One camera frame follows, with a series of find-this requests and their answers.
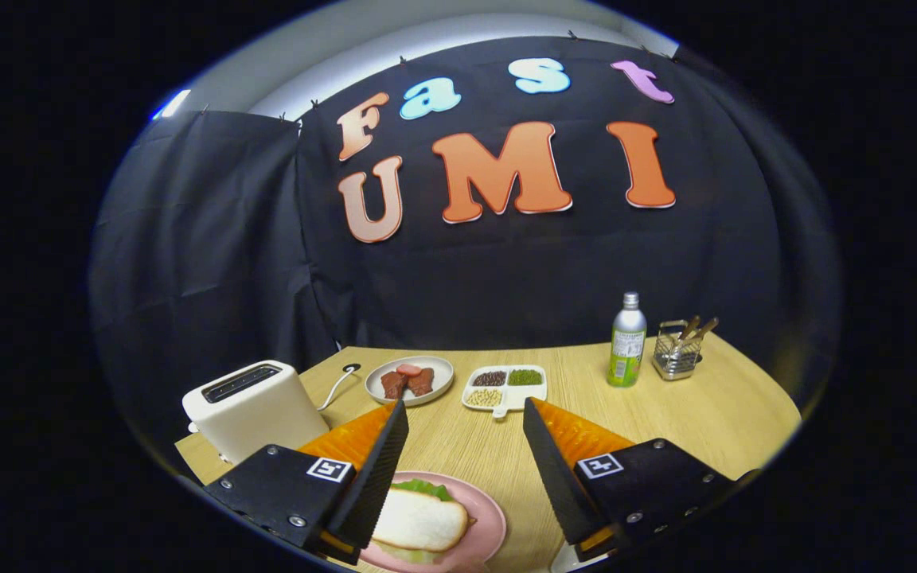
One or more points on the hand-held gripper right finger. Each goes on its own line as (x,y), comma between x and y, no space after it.
(558,477)

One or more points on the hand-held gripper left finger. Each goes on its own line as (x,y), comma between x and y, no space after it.
(371,485)

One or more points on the green lettuce leaf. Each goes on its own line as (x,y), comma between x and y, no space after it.
(427,487)

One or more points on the toasted bread slice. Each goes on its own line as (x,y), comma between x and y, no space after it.
(423,521)

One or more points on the pink plate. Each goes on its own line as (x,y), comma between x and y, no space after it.
(486,517)

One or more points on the white rectangular plate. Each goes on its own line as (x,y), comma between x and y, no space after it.
(566,561)

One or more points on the white divided dish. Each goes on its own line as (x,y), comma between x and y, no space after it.
(510,398)

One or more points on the brown meat strip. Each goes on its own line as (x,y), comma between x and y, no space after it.
(423,383)
(393,386)

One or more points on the pile of green beans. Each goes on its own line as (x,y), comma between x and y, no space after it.
(525,377)

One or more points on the pile of yellow soybeans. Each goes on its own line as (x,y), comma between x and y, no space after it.
(485,397)

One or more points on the pile of dark beans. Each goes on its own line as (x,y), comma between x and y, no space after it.
(490,379)

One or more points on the red sausage slice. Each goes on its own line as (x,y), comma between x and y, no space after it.
(409,370)

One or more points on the round white plate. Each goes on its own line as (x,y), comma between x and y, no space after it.
(444,378)

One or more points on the white toaster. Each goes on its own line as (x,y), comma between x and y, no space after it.
(259,414)

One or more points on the silver and green bottle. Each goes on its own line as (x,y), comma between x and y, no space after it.
(626,350)

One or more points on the black backdrop cloth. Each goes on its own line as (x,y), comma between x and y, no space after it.
(506,270)

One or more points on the white ceiling light strip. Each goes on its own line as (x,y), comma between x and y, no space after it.
(174,104)

